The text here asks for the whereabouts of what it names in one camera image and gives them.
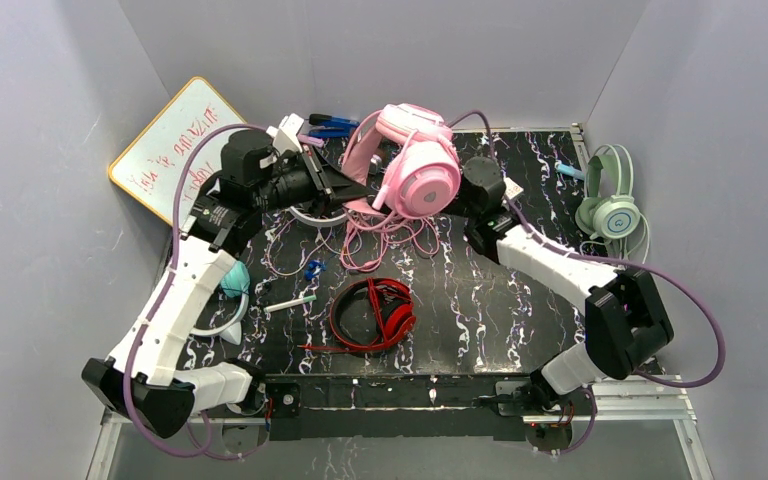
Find white green marker pen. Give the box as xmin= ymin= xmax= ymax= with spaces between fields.
xmin=263 ymin=295 xmax=317 ymax=313

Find light blue pen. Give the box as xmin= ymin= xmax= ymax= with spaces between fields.
xmin=555 ymin=162 xmax=586 ymax=181

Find white red small box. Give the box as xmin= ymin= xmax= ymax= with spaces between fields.
xmin=504 ymin=177 xmax=524 ymax=200

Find pink marker pen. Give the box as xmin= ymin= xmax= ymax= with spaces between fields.
xmin=297 ymin=134 xmax=325 ymax=148

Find pink headphones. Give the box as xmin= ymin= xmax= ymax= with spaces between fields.
xmin=341 ymin=103 xmax=461 ymax=219

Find mint green headphones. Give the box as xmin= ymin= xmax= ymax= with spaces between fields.
xmin=575 ymin=144 xmax=651 ymax=260

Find blue black tool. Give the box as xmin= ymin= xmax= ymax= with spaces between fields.
xmin=307 ymin=113 xmax=360 ymax=139

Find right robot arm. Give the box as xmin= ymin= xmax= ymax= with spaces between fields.
xmin=446 ymin=157 xmax=674 ymax=402

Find white board yellow frame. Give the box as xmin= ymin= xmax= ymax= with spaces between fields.
xmin=108 ymin=76 xmax=244 ymax=224

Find red cable with remote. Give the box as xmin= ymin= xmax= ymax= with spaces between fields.
xmin=297 ymin=276 xmax=418 ymax=355

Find teal white cat-ear headphones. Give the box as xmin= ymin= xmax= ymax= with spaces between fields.
xmin=191 ymin=261 xmax=251 ymax=346

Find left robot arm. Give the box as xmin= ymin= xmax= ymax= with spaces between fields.
xmin=81 ymin=124 xmax=371 ymax=441

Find black table front rail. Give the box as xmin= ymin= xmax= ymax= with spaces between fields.
xmin=201 ymin=374 xmax=574 ymax=444

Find red headphones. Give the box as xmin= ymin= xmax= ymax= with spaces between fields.
xmin=329 ymin=277 xmax=417 ymax=356

